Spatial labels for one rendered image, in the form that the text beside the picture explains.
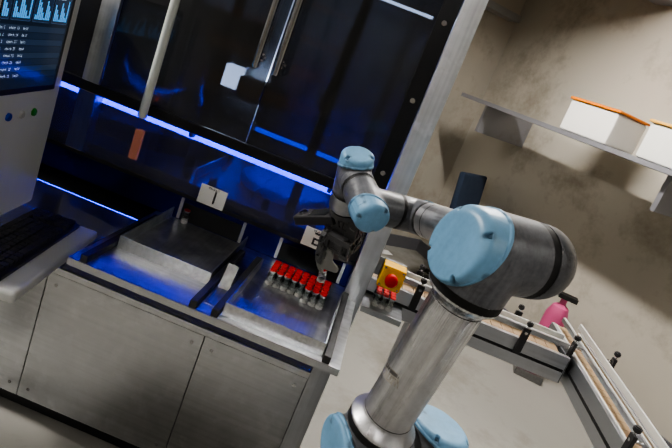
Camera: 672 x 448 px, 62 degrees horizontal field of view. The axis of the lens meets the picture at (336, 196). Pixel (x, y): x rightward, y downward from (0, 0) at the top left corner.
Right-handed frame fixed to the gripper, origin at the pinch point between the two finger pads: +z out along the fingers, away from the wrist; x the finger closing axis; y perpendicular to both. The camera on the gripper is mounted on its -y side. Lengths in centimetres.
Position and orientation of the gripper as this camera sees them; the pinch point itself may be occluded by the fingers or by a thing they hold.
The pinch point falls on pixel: (322, 265)
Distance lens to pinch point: 141.0
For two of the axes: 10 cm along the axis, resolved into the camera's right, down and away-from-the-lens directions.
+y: 8.3, 4.4, -3.3
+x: 5.2, -4.4, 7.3
